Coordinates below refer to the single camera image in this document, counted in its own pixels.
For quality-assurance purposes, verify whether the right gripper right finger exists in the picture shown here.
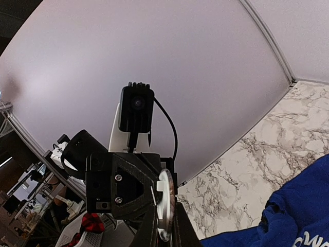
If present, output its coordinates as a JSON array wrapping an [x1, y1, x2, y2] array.
[[171, 199, 203, 247]]

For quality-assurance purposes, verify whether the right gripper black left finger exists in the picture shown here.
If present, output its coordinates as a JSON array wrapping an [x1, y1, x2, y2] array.
[[131, 205, 162, 247]]

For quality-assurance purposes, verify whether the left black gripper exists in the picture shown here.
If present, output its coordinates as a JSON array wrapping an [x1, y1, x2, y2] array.
[[85, 152, 177, 220]]

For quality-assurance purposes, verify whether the blue white round brooch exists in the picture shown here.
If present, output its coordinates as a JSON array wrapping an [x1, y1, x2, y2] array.
[[156, 169, 175, 242]]

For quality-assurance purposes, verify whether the blue printed t-shirt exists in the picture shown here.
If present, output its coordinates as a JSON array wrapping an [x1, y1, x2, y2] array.
[[201, 155, 328, 246]]

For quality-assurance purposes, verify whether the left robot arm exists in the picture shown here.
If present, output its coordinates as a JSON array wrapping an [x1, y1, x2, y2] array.
[[59, 130, 177, 222]]

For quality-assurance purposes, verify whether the white plastic basket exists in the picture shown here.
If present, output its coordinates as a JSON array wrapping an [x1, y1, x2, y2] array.
[[55, 218, 137, 247]]

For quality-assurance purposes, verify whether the red black cloth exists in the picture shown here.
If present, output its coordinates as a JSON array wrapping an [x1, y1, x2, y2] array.
[[65, 213, 105, 246]]

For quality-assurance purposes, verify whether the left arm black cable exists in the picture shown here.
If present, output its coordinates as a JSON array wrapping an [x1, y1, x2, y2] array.
[[153, 97, 179, 162]]

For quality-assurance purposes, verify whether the left aluminium corner post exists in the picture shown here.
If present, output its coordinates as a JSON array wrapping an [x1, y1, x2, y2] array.
[[239, 0, 297, 88]]

